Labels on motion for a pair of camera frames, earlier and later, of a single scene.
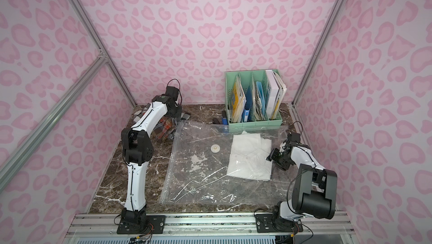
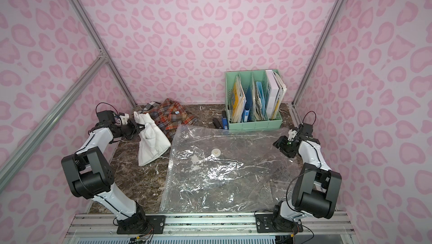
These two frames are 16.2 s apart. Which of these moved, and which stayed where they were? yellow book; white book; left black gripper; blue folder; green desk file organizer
Moved: left black gripper
Stayed: blue folder; yellow book; white book; green desk file organizer
